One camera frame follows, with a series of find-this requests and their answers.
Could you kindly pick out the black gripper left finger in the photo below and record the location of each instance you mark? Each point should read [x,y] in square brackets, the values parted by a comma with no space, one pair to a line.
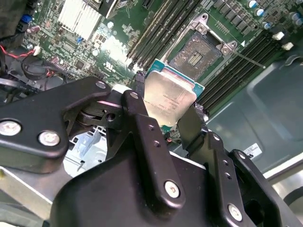
[35,113]

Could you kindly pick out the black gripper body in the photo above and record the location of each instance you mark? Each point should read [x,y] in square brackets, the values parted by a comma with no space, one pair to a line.
[106,201]

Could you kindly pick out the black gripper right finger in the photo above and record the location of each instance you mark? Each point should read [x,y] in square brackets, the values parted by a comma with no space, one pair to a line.
[220,189]

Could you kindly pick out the silver green CPU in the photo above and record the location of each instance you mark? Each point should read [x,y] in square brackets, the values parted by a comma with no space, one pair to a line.
[170,94]

